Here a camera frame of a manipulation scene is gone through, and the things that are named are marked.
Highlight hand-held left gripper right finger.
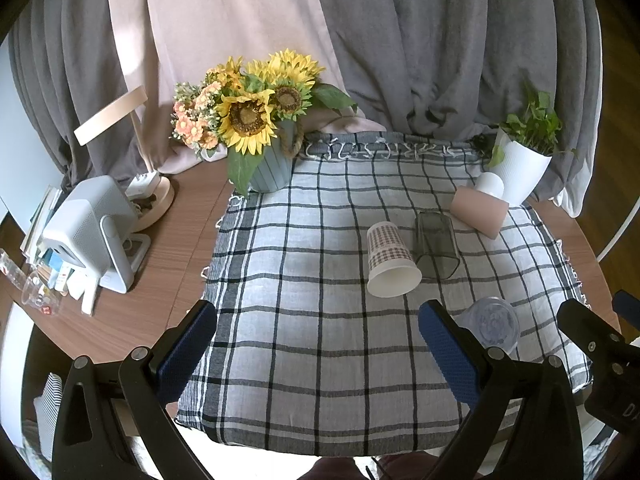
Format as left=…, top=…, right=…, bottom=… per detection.
left=419, top=299, right=586, bottom=480

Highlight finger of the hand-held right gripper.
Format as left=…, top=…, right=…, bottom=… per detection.
left=556, top=298, right=632, bottom=361
left=614, top=289, right=640, bottom=333

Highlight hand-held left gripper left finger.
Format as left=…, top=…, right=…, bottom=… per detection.
left=52, top=299, right=219, bottom=480

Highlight grey transparent cup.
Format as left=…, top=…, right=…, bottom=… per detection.
left=414, top=211, right=462, bottom=281

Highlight plaid paper cup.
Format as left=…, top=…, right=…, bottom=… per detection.
left=366, top=220, right=423, bottom=298

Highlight pink cup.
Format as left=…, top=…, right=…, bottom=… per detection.
left=450, top=186, right=509, bottom=240

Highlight clear printed plastic cup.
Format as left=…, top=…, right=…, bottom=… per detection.
left=22, top=270, right=66, bottom=319

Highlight small white cup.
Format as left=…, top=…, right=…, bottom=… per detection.
left=474, top=172, right=505, bottom=202

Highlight white curved tube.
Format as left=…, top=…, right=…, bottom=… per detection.
left=593, top=160, right=639, bottom=264

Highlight black white plaid cloth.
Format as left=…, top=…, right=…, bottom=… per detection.
left=175, top=130, right=594, bottom=453

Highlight striped cloth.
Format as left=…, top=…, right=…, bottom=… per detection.
left=34, top=372, right=64, bottom=462

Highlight white plant pot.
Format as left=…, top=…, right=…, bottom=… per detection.
left=492, top=127, right=553, bottom=205

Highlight white projector on stand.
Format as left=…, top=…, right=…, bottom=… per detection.
left=42, top=175, right=152, bottom=294

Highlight white power adapter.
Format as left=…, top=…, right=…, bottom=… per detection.
left=124, top=171, right=161, bottom=200

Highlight stack of books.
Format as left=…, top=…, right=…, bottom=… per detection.
left=19, top=185, right=67, bottom=273

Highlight blue-grey ribbed vase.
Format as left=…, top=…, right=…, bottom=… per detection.
left=247, top=120, right=306, bottom=194

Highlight green leafy plant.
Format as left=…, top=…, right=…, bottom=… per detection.
left=487, top=80, right=577, bottom=169

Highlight sunflower bouquet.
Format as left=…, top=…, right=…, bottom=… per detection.
left=170, top=49, right=359, bottom=199

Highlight cream desk lamp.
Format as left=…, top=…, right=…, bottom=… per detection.
left=74, top=85, right=176, bottom=234

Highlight grey curtain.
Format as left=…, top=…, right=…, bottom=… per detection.
left=309, top=0, right=604, bottom=219
left=7, top=0, right=153, bottom=188

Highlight pink curtain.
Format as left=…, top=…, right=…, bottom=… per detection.
left=106, top=0, right=387, bottom=177

